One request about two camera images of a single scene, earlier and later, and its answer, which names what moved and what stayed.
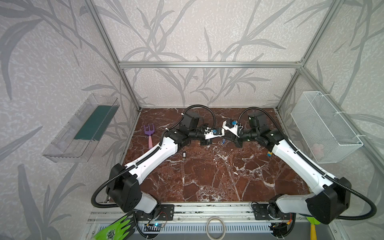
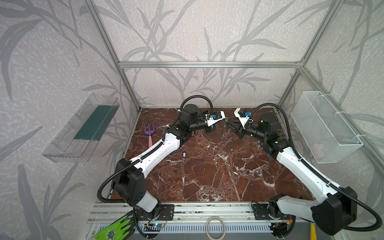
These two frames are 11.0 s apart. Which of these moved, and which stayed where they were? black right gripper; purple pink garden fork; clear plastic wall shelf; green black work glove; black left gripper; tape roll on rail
Moved: black left gripper; black right gripper
Stayed: purple pink garden fork; green black work glove; clear plastic wall shelf; tape roll on rail
